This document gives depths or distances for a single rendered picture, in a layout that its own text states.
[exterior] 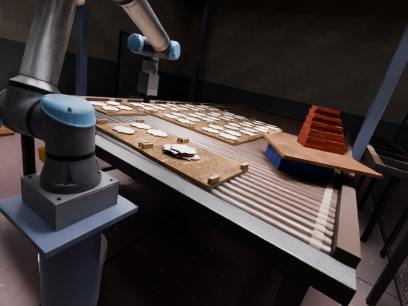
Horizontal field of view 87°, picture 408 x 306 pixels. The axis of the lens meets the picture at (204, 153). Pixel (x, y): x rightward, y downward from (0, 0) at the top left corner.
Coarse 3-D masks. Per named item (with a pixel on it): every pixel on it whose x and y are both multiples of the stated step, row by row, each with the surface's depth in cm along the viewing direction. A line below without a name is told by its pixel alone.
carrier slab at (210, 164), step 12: (192, 144) 124; (156, 156) 96; (168, 156) 99; (204, 156) 110; (216, 156) 113; (180, 168) 89; (192, 168) 92; (204, 168) 95; (216, 168) 97; (228, 168) 101; (192, 180) 84; (204, 180) 83
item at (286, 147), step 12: (264, 132) 150; (276, 144) 121; (288, 144) 128; (300, 144) 135; (288, 156) 104; (300, 156) 107; (312, 156) 113; (324, 156) 119; (336, 156) 125; (336, 168) 105; (348, 168) 105; (360, 168) 109
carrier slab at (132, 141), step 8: (104, 128) 119; (136, 128) 132; (152, 128) 140; (112, 136) 113; (120, 136) 112; (128, 136) 115; (136, 136) 117; (144, 136) 121; (152, 136) 124; (168, 136) 130; (128, 144) 105; (136, 144) 105; (160, 144) 112
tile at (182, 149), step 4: (172, 144) 106; (176, 144) 107; (180, 144) 108; (172, 148) 101; (176, 148) 102; (180, 148) 103; (184, 148) 104; (188, 148) 105; (192, 148) 107; (180, 152) 98; (184, 152) 99; (188, 152) 99; (192, 152) 101; (196, 152) 102
